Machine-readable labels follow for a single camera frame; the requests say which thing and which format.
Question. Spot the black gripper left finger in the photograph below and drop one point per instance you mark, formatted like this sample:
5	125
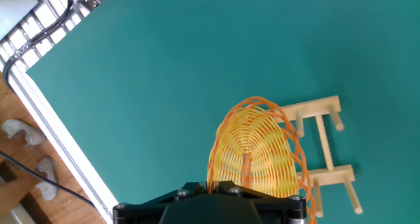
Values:
147	209

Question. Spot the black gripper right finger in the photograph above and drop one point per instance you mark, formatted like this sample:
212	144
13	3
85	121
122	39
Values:
279	207

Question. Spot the orange yellow wicker basket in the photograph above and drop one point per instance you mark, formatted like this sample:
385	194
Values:
256	145

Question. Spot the wooden peg dish rack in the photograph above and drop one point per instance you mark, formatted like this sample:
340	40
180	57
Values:
315	106

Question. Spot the white shoe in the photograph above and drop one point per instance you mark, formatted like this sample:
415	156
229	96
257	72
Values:
47	181
24	130

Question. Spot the bare person leg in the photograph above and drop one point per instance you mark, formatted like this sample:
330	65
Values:
16	194

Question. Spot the green table mat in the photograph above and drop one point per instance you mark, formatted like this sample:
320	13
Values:
164	69

